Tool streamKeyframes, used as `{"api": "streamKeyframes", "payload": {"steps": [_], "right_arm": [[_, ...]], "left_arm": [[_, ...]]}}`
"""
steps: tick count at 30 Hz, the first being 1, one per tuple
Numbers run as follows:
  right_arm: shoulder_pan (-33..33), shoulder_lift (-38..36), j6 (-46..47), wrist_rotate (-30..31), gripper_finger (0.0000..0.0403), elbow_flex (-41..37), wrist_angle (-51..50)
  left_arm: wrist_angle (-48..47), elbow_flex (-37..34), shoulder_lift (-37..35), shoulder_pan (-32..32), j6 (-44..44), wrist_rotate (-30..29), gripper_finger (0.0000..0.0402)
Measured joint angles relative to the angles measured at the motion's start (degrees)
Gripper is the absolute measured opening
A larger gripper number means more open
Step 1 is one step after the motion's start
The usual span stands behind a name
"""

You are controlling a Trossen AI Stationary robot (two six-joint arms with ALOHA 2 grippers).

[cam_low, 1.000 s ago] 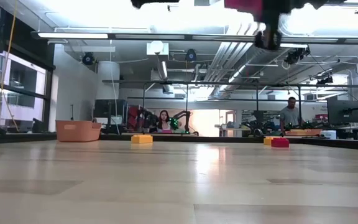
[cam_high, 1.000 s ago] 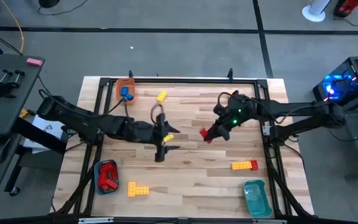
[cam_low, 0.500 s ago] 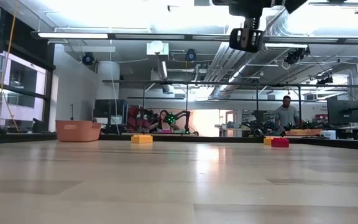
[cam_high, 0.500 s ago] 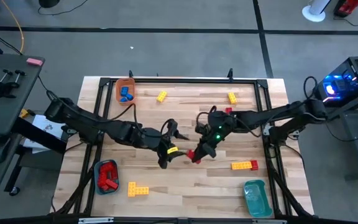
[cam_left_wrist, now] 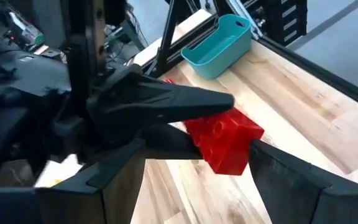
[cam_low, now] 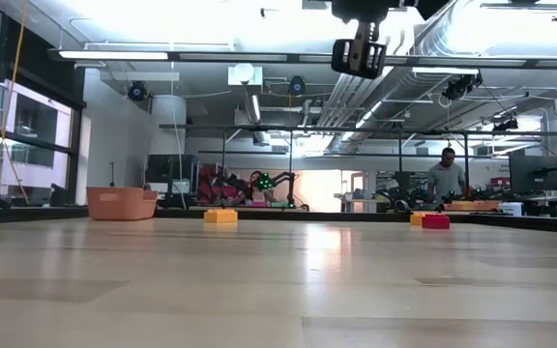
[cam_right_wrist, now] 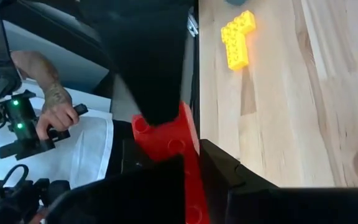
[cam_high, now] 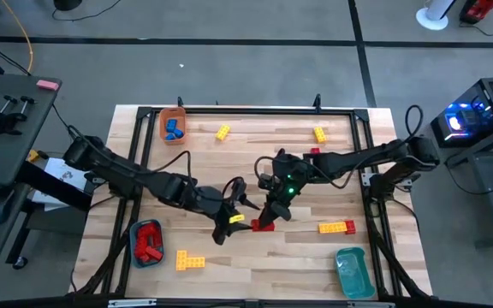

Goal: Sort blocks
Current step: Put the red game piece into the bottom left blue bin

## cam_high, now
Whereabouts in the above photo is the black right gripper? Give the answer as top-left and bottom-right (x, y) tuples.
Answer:
(258, 152), (312, 228)

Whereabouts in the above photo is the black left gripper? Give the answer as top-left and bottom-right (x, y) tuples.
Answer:
(193, 176), (262, 246)

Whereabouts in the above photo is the teal plastic bin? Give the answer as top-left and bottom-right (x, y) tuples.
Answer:
(334, 246), (377, 300)

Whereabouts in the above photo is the slate blue plastic bin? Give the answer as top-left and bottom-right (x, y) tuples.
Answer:
(128, 218), (165, 270)

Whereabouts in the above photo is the orange plastic bin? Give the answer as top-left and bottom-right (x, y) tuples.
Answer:
(158, 106), (187, 145)

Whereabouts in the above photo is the white paper sheet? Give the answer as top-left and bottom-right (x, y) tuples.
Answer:
(31, 157), (97, 213)

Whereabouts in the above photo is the black desk support beam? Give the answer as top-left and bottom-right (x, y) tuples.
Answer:
(15, 160), (96, 213)

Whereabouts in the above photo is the black metal side stand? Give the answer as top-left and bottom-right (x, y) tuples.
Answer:
(443, 119), (493, 250)

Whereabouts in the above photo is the black desk caster wheel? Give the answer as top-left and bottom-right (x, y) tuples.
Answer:
(11, 255), (30, 271)

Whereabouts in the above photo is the black lit desktop computer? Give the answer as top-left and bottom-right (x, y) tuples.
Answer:
(429, 76), (493, 150)

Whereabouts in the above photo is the pink sponge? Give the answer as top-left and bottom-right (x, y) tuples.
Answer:
(35, 79), (61, 92)

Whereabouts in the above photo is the black desk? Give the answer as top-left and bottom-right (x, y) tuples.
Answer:
(0, 72), (62, 292)

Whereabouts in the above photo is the white round fan base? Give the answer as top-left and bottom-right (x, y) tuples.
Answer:
(414, 0), (458, 32)

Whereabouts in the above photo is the black round floor base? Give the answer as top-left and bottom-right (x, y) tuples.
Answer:
(52, 0), (84, 13)

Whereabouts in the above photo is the red black case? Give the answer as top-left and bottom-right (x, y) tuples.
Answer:
(458, 0), (493, 26)

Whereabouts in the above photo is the black aluminium rig frame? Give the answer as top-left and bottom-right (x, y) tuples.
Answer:
(68, 93), (434, 308)

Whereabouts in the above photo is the silver aluminium bracket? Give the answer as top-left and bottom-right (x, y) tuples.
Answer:
(107, 299), (158, 308)
(347, 300), (396, 308)

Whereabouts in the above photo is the black clamp mount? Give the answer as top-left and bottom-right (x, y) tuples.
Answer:
(0, 94), (39, 137)

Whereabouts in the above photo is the yellow cable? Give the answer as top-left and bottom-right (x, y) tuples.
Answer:
(0, 0), (36, 74)

